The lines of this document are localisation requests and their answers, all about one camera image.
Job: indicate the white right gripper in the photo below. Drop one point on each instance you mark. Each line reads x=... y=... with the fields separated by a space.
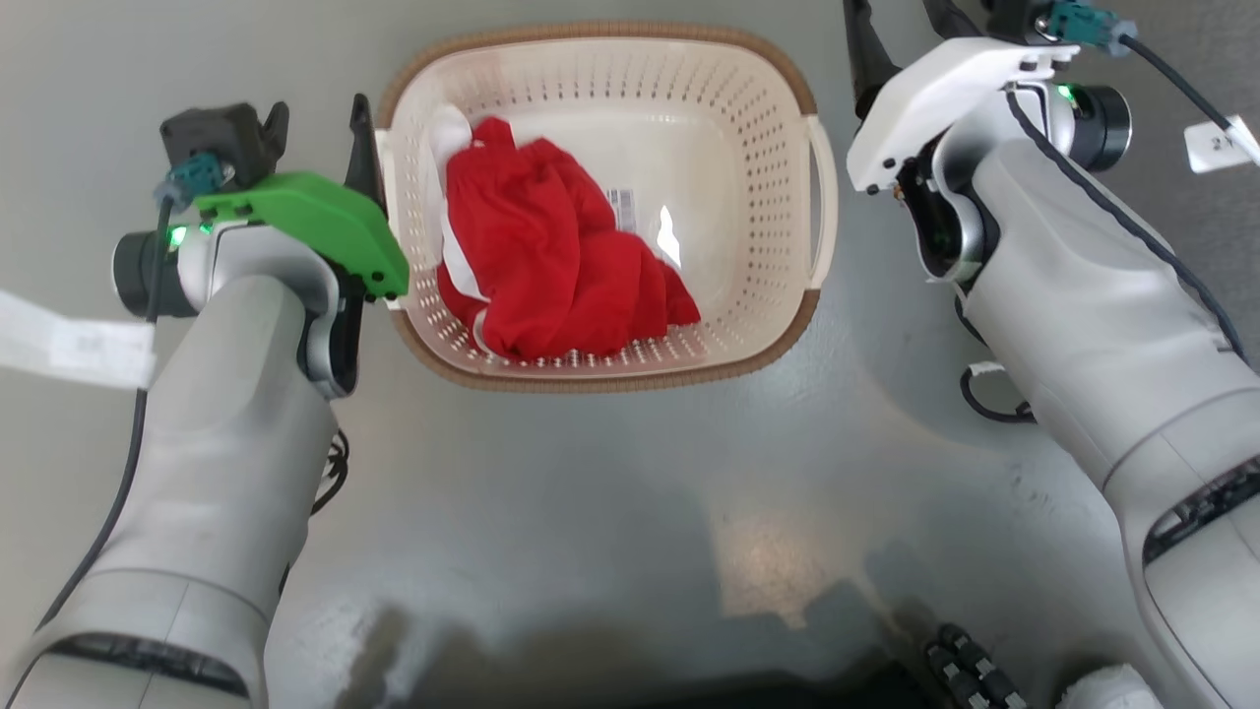
x=945 y=89

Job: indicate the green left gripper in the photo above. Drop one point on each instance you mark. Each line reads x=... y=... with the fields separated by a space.
x=315 y=222

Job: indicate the cream perforated laundry basket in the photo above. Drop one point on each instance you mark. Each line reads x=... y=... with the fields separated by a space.
x=728 y=197

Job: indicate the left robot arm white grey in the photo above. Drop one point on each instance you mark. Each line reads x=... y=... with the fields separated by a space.
x=217 y=443

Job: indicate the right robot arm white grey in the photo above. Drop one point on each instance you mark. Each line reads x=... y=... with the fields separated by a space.
x=1083 y=295

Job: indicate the white garment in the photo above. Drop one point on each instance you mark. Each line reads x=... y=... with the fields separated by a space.
x=451 y=128

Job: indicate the red garment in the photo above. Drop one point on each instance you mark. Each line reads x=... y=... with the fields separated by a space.
x=551 y=256

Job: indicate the barcode sticker label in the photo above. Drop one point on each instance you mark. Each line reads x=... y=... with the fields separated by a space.
x=622 y=209

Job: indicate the white rounded robot part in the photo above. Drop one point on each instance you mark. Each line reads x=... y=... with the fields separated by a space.
x=1112 y=689

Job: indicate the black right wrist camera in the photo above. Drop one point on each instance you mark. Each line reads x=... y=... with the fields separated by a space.
x=1014 y=15

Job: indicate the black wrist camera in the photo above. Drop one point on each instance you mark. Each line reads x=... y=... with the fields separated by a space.
x=221 y=133
x=1014 y=15

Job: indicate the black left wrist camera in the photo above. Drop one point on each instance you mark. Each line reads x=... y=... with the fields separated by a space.
x=221 y=133

